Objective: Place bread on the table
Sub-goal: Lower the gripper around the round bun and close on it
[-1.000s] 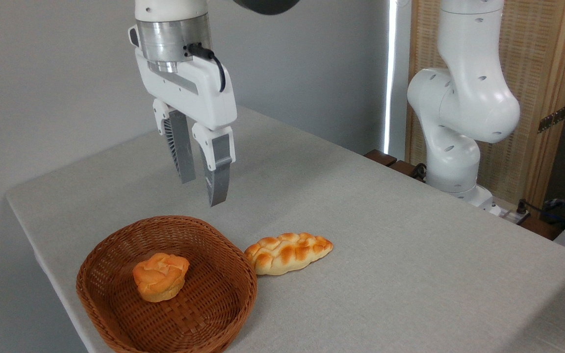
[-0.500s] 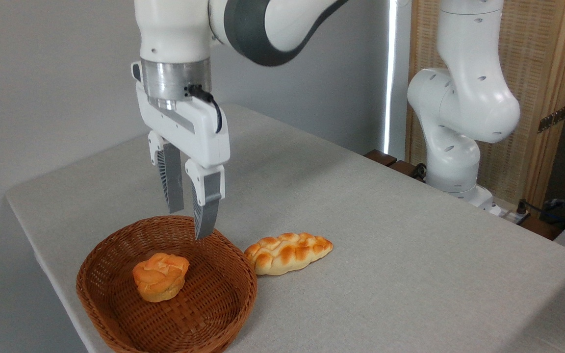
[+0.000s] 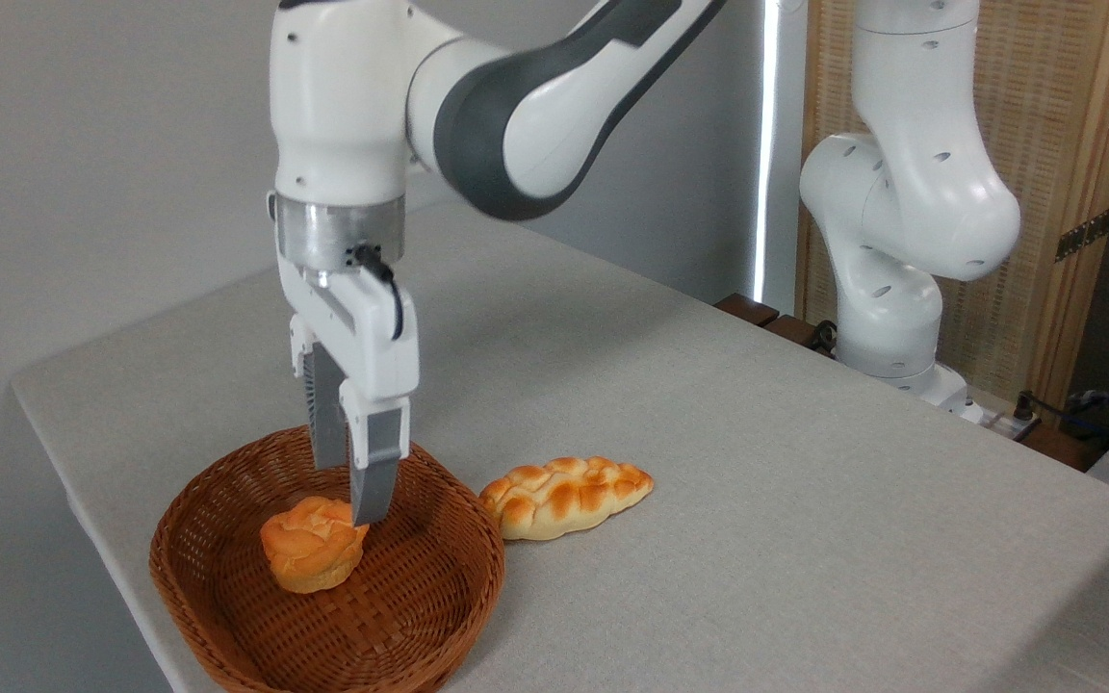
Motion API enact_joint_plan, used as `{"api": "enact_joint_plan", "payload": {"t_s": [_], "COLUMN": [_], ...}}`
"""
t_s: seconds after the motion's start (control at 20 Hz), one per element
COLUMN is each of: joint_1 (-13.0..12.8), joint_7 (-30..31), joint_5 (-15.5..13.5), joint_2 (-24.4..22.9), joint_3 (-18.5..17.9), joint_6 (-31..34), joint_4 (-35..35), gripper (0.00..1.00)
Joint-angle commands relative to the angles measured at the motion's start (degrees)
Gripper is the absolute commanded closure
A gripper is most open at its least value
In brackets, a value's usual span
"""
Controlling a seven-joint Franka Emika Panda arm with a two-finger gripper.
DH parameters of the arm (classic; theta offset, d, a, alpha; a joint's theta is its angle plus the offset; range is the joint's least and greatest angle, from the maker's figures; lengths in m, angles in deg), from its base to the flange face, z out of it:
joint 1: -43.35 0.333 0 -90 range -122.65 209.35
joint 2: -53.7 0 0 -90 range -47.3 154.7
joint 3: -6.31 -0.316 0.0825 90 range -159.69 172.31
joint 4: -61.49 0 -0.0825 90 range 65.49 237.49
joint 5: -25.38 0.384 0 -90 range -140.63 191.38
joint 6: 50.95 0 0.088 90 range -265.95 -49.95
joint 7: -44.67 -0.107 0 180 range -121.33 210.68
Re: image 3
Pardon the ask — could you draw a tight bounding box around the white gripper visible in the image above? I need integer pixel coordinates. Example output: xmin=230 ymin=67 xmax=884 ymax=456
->
xmin=275 ymin=252 xmax=420 ymax=526

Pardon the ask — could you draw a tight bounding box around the round orange bread roll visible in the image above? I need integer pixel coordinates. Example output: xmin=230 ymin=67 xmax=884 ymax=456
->
xmin=260 ymin=496 xmax=371 ymax=594

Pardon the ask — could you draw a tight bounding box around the braided golden bread loaf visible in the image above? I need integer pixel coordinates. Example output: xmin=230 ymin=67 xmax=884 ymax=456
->
xmin=478 ymin=456 xmax=656 ymax=542

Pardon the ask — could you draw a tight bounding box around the brown wicker basket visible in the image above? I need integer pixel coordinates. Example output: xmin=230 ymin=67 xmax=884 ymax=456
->
xmin=148 ymin=423 xmax=506 ymax=693

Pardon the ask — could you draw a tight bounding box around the grey tablecloth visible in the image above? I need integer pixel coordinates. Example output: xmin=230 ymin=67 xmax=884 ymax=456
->
xmin=11 ymin=197 xmax=1109 ymax=693

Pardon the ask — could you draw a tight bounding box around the brown wooden block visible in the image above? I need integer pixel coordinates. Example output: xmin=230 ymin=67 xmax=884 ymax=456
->
xmin=714 ymin=294 xmax=782 ymax=328
xmin=764 ymin=315 xmax=837 ymax=359

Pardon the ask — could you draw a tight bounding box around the white power strip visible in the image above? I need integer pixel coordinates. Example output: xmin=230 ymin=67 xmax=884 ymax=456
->
xmin=957 ymin=399 xmax=1042 ymax=442

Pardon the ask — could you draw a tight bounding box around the brown wooden board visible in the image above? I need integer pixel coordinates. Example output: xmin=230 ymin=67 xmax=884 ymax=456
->
xmin=1017 ymin=423 xmax=1109 ymax=474

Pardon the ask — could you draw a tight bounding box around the brass screen hinge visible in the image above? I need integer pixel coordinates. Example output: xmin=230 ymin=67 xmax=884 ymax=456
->
xmin=1055 ymin=207 xmax=1109 ymax=263

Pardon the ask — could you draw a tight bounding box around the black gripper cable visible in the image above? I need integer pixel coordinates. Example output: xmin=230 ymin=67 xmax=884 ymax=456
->
xmin=350 ymin=244 xmax=404 ymax=340

